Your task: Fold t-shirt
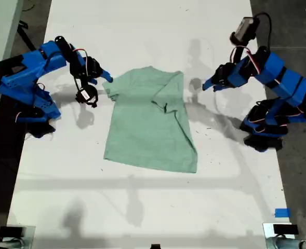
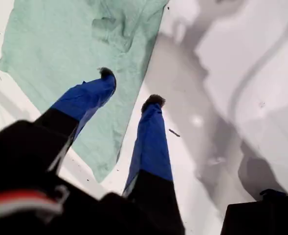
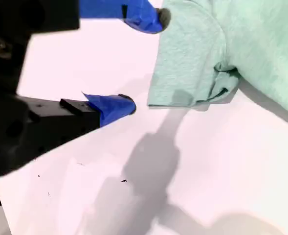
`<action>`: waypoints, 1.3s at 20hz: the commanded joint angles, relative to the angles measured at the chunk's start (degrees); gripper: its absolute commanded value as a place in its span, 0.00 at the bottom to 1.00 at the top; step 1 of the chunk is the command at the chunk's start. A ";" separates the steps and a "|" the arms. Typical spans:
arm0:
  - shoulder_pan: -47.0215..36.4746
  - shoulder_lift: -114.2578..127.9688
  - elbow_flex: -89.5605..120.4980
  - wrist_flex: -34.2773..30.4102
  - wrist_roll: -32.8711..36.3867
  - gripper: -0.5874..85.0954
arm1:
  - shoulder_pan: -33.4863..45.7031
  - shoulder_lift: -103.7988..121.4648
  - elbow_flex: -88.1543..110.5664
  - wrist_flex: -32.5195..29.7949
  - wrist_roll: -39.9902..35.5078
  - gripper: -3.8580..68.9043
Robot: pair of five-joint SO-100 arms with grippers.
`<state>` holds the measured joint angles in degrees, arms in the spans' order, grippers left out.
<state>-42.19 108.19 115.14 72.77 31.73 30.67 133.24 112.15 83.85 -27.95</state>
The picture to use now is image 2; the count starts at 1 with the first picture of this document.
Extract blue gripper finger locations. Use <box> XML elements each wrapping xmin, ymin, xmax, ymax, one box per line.
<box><xmin>33</xmin><ymin>67</ymin><xmax>117</xmax><ymax>157</ymax></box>
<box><xmin>122</xmin><ymin>94</ymin><xmax>180</xmax><ymax>209</ymax></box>

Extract pale green t-shirt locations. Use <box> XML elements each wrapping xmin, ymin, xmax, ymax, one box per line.
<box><xmin>0</xmin><ymin>0</ymin><xmax>170</xmax><ymax>183</ymax></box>

